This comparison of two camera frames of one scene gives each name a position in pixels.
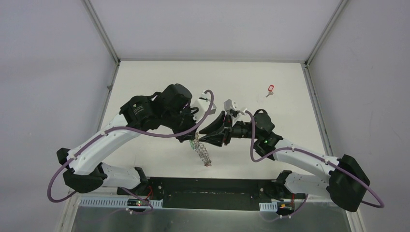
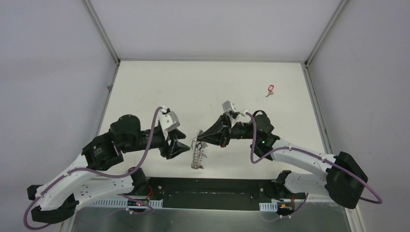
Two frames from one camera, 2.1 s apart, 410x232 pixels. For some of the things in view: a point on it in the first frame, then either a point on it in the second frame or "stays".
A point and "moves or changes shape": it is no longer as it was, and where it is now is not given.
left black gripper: x=186 y=134 -> x=167 y=142
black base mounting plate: x=210 y=193 stays
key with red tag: x=270 y=88 stays
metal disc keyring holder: x=201 y=150 moves or changes shape
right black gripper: x=217 y=138 stays
